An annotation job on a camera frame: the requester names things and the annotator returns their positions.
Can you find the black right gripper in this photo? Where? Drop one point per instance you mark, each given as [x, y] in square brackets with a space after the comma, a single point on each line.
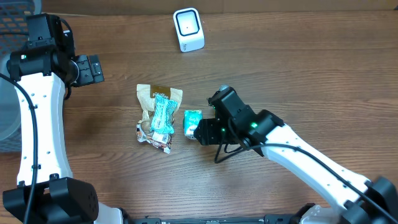
[210, 129]

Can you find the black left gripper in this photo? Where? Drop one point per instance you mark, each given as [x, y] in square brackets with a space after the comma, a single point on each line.
[92, 70]

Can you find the green white tissue pack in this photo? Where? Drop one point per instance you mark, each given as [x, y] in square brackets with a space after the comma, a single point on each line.
[190, 122]

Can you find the teal snack pack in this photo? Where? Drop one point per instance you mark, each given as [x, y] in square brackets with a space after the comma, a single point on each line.
[163, 114]

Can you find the beige brown snack pouch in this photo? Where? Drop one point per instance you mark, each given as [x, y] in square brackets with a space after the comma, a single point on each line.
[146, 95]

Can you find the yellow liquid bottle grey cap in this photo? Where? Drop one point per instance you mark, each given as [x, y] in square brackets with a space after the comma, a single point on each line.
[224, 88]

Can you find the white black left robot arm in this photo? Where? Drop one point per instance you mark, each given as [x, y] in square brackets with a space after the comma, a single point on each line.
[43, 73]

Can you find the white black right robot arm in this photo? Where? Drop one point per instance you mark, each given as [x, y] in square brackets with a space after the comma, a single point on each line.
[352, 197]

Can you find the white barcode scanner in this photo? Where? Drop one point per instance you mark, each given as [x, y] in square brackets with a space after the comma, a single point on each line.
[189, 30]

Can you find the grey plastic mesh basket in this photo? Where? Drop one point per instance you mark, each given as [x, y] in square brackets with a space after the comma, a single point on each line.
[14, 35]

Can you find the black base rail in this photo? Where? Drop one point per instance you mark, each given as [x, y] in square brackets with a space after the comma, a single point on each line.
[267, 219]

